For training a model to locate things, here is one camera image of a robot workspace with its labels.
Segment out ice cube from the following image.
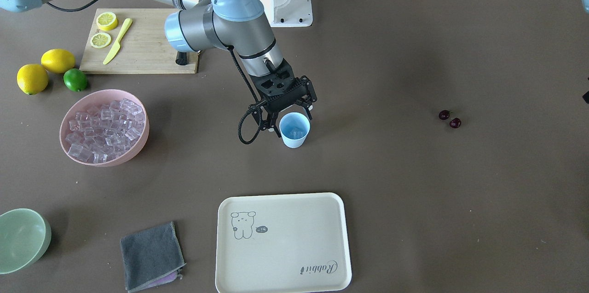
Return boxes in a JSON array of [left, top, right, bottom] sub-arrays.
[[288, 129, 307, 140]]

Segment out pink bowl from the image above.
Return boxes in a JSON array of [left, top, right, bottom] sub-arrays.
[[59, 89, 150, 167]]

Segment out yellow plastic knife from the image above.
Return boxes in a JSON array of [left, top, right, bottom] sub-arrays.
[[102, 18, 133, 65]]

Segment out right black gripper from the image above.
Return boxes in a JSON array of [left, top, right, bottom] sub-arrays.
[[251, 59, 317, 138]]

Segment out green bowl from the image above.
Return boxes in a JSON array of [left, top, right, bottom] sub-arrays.
[[0, 208, 52, 275]]

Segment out green lime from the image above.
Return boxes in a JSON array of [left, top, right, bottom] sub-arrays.
[[63, 68, 88, 92]]

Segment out cream rabbit tray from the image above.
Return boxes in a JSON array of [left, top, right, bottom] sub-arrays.
[[215, 192, 352, 293]]

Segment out steel muddler black tip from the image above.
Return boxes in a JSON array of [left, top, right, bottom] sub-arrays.
[[175, 52, 189, 65]]

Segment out grey folded cloth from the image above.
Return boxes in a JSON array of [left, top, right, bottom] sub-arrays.
[[120, 221, 186, 293]]

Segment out light blue cup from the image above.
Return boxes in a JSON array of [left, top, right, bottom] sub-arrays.
[[278, 112, 311, 149]]

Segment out lemon half upper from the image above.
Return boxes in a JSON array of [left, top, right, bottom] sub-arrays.
[[95, 11, 118, 31]]

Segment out clear ice cubes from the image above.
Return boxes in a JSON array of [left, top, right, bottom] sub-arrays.
[[67, 98, 145, 164]]

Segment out lemon slice lower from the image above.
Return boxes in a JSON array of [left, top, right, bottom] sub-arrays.
[[90, 32, 112, 49]]

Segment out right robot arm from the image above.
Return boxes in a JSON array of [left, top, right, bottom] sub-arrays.
[[1, 0, 317, 137]]

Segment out wooden cutting board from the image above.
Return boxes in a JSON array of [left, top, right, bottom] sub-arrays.
[[80, 8, 199, 75]]

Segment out whole yellow lemon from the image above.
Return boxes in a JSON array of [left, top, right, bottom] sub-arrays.
[[17, 64, 49, 95], [41, 48, 76, 74]]

